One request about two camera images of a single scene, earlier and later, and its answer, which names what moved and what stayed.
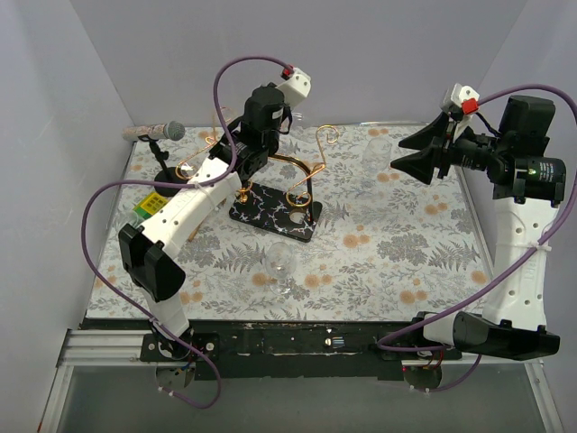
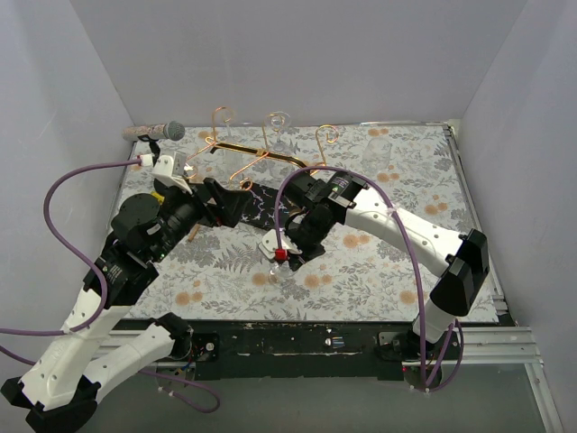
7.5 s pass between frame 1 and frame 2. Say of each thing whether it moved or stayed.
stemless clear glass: moved
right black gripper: moved
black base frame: stayed
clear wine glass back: stayed
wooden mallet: stayed
